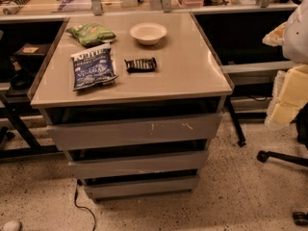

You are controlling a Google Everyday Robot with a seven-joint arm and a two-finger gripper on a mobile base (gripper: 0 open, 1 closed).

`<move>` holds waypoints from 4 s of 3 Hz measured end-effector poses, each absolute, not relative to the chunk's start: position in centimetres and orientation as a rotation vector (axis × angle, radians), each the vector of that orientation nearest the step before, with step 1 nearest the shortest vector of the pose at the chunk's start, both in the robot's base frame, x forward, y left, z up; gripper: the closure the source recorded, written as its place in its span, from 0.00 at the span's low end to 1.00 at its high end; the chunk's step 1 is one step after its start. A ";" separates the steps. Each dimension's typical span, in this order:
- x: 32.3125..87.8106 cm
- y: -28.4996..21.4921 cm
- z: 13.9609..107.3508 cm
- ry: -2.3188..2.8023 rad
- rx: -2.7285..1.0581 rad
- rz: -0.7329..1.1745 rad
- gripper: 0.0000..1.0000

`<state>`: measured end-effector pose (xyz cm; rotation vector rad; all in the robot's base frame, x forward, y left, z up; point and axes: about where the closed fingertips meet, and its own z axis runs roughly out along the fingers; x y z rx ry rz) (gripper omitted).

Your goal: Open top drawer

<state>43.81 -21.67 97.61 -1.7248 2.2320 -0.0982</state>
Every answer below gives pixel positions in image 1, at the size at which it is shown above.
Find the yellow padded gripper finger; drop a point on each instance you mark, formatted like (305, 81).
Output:
(289, 95)

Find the grey top drawer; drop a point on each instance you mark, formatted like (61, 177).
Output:
(134, 131)

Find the grey drawer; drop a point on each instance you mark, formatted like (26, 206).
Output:
(167, 185)
(134, 131)
(138, 165)

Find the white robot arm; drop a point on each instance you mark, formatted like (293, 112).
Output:
(292, 36)

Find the grey middle drawer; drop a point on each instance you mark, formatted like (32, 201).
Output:
(138, 165)

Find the grey drawer cabinet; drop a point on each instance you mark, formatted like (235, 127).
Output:
(187, 81)

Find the grey bottom drawer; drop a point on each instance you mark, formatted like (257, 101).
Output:
(167, 185)

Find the black office chair base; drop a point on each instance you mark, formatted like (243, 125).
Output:
(302, 137)

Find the black desk leg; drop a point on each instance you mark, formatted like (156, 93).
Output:
(238, 128)

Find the black caster wheel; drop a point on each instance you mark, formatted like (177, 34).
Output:
(300, 218)

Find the black striped snack bar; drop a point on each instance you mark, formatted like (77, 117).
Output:
(141, 65)

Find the white bowl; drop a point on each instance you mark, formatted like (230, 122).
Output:
(148, 33)

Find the blue kettle chips bag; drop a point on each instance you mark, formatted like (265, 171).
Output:
(93, 67)

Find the green chips bag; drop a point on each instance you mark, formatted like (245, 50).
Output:
(91, 34)

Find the black box with label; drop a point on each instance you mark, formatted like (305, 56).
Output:
(32, 53)

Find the dark bottle under desk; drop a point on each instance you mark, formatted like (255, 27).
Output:
(22, 79)

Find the white object on floor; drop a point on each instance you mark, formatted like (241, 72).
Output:
(12, 225)

